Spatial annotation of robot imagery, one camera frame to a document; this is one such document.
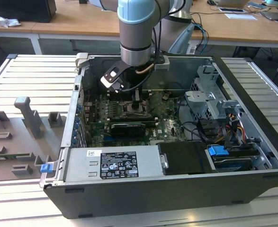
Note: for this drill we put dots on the thin metal locking lever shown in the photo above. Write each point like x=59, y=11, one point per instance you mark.
x=138, y=114

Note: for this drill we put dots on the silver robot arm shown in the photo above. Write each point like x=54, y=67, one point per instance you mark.
x=135, y=35

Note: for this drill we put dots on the CPU socket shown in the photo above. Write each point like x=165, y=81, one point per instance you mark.
x=124, y=114

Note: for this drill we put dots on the round coin battery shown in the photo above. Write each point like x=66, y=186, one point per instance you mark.
x=166, y=96

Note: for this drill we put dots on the black RAM stick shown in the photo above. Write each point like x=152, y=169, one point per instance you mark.
x=150, y=119

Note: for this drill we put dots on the black graphics card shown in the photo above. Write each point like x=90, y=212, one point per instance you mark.
x=127, y=130

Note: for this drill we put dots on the blue card retention clip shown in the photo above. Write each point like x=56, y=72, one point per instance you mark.
x=77, y=123
x=75, y=134
x=74, y=142
x=79, y=108

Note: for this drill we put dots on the green motherboard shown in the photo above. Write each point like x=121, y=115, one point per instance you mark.
x=167, y=132

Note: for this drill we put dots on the wooden desk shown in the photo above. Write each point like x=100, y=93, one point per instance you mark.
x=82, y=21

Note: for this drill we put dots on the grey metal drive cage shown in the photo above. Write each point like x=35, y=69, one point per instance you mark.
x=200, y=97

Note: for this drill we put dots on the small black desk item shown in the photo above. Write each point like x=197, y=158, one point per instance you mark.
x=83, y=1

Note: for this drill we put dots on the black power connector bundle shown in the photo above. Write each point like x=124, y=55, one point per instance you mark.
x=207, y=128

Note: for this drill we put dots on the black plastic drive shroud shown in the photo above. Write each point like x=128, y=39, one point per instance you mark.
x=183, y=158

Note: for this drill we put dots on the silver power supply unit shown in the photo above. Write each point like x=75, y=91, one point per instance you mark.
x=82, y=165

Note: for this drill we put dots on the black table end cap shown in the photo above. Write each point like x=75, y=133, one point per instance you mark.
x=248, y=59
x=12, y=56

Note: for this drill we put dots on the white tablet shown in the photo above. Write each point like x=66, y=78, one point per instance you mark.
x=231, y=10

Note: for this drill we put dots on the blue case latch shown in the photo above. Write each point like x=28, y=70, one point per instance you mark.
x=46, y=168

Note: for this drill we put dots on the black open PC case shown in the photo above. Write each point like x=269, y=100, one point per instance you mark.
x=153, y=198

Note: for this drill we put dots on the large black box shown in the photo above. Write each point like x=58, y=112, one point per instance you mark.
x=22, y=9

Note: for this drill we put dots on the white paper sheet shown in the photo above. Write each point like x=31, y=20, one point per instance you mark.
x=240, y=16

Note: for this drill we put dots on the grey parts rack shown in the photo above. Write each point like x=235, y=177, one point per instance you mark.
x=15, y=142

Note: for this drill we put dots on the crumpled white paper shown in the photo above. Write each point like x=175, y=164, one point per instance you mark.
x=7, y=21

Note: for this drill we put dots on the black hard disk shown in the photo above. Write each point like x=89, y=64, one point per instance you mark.
x=233, y=160

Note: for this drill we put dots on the blue phone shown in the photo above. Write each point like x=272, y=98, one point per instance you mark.
x=256, y=5

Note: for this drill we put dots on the green RAM stick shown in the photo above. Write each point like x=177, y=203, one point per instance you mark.
x=1, y=156

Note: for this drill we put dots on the dark closed laptop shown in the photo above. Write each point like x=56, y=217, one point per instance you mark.
x=273, y=15

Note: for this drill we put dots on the pale green desk item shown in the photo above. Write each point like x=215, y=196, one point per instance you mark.
x=269, y=2

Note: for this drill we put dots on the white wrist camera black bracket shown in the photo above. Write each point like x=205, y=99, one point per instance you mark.
x=108, y=79

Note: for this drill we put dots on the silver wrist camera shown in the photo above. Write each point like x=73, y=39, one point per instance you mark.
x=162, y=65

